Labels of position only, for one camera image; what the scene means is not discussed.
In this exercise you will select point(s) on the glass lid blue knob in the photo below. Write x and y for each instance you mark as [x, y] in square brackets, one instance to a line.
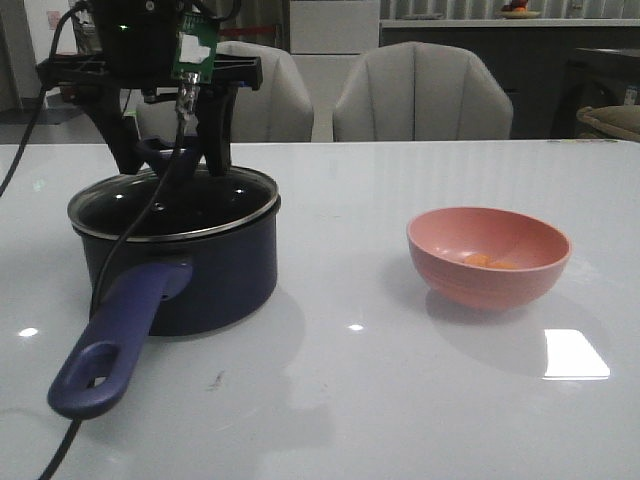
[193, 203]

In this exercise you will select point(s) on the dark counter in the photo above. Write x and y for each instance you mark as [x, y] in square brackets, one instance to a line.
[527, 57]

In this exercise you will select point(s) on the orange ham slice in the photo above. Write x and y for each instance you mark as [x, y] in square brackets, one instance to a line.
[477, 259]

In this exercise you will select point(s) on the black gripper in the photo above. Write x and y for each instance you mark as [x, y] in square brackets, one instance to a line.
[138, 42]

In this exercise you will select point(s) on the beige cushion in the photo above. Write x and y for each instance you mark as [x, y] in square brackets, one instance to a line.
[619, 122]

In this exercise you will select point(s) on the right grey upholstered chair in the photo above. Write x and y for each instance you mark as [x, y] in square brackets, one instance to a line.
[415, 91]

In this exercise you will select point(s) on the pink plastic bowl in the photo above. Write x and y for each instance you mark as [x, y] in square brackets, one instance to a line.
[528, 255]

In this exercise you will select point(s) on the dark blue saucepan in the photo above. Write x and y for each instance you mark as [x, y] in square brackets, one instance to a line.
[176, 288]

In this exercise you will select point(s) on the white cabinet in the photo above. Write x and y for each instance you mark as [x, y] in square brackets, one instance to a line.
[325, 39]

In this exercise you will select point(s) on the fruit plate on counter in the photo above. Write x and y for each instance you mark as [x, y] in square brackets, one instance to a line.
[518, 9]

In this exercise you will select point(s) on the grey upholstered chair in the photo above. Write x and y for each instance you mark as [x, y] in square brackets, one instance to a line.
[415, 91]
[279, 111]

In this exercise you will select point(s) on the green circuit board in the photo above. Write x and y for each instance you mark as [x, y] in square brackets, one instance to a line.
[196, 47]

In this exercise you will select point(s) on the left grey upholstered chair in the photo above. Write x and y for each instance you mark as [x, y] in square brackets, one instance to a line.
[279, 111]

